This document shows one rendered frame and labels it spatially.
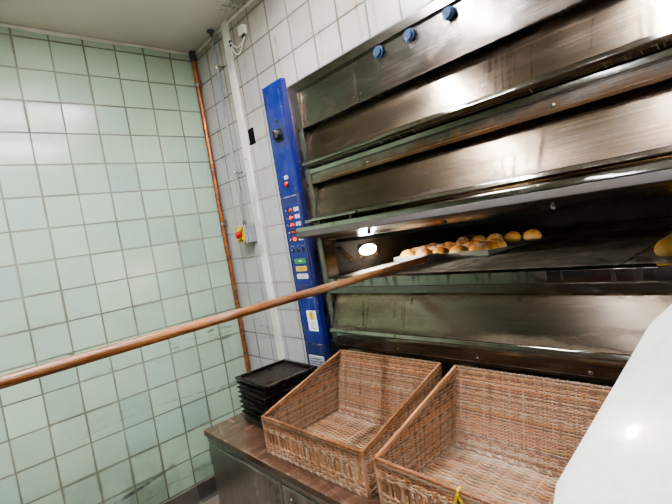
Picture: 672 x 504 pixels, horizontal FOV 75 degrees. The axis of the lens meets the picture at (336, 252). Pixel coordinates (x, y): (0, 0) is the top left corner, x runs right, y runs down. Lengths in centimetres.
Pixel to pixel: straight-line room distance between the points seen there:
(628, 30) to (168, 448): 266
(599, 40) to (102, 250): 225
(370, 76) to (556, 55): 71
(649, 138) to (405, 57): 84
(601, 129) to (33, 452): 257
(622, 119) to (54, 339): 241
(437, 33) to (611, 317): 105
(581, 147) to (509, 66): 33
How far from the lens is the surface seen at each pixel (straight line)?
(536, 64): 146
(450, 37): 165
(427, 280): 168
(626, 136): 137
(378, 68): 182
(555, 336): 149
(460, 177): 155
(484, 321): 160
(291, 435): 172
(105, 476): 271
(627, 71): 139
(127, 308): 257
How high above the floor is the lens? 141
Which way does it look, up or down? 3 degrees down
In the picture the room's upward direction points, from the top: 9 degrees counter-clockwise
